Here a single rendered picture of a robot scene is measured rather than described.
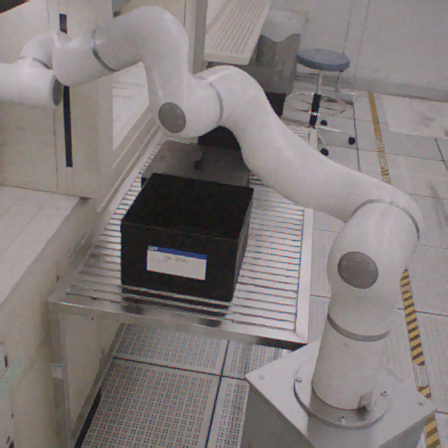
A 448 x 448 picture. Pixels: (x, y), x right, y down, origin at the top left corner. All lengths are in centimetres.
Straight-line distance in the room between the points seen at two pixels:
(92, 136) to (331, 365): 80
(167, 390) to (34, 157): 104
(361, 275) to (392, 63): 477
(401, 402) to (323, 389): 17
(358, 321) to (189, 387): 129
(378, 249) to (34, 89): 78
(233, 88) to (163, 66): 13
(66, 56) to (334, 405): 84
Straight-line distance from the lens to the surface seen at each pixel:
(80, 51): 123
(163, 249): 142
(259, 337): 139
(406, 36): 564
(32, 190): 170
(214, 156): 193
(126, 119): 215
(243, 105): 113
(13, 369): 143
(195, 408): 226
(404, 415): 130
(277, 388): 128
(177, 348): 247
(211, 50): 317
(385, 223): 101
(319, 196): 106
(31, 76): 138
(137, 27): 114
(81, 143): 158
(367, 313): 109
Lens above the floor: 166
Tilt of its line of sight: 31 degrees down
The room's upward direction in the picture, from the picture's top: 6 degrees clockwise
